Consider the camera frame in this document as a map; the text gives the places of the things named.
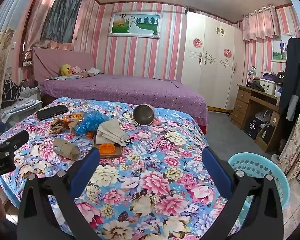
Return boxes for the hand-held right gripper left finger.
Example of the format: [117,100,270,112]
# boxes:
[17,147,102,240]

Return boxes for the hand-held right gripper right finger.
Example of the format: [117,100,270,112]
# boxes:
[202,146,283,240]

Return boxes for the beige snack packet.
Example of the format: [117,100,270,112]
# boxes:
[52,138,80,161]

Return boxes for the orange lid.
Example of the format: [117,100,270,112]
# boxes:
[99,143,115,155]

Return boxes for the blue plastic bag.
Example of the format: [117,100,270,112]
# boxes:
[75,110,110,134]

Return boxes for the orange snack packet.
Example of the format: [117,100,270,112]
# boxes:
[61,113,85,124]

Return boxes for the light blue plastic basket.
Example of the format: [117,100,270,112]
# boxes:
[227,152,290,218]

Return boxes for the polka dot cushion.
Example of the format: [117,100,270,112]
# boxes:
[1,99,43,125]

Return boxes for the wooden board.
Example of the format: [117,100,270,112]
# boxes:
[94,130,123,159]

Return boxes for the dark patterned bag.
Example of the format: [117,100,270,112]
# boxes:
[2,79,22,109]

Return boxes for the beige sock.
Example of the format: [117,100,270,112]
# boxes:
[69,119,84,134]
[52,118,68,134]

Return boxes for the grey cloth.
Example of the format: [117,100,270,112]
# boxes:
[97,118,128,147]

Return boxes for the black phone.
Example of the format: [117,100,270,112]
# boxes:
[37,104,69,121]

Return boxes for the black box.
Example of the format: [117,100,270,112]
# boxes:
[244,116,260,140]

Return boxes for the cardboard box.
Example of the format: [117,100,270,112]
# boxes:
[256,124,275,145]

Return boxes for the beige floral curtain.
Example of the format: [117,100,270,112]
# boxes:
[0,27,15,125]

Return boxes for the wooden desk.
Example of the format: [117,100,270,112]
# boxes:
[231,84,285,153]

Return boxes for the pink steel mug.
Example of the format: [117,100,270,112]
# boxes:
[133,104,162,126]

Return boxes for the yellow duck plush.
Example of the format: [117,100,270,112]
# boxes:
[60,64,73,77]

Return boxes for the pink headboard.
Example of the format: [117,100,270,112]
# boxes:
[31,47,95,82]

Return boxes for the bed with purple sheet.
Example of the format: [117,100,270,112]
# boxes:
[40,74,208,130]

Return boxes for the white wardrobe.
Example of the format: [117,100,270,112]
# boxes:
[181,12,245,110]

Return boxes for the white storage box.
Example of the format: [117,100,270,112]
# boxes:
[259,77,277,96]

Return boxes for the crumpled clothes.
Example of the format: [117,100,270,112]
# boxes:
[81,67,103,77]

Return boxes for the desk lamp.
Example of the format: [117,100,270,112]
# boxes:
[245,65,256,85]

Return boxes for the pink window curtain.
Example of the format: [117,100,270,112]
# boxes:
[22,0,100,63]

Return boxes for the dark hanging coat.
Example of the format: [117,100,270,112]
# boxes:
[280,37,300,120]

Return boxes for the grey window curtain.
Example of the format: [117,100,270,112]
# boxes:
[41,0,84,43]

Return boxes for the pink curtain valance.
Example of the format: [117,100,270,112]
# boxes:
[242,4,282,42]

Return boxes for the couple wall poster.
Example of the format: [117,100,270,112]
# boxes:
[272,35,289,62]

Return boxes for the wedding wall poster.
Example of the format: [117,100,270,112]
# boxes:
[109,12,163,39]

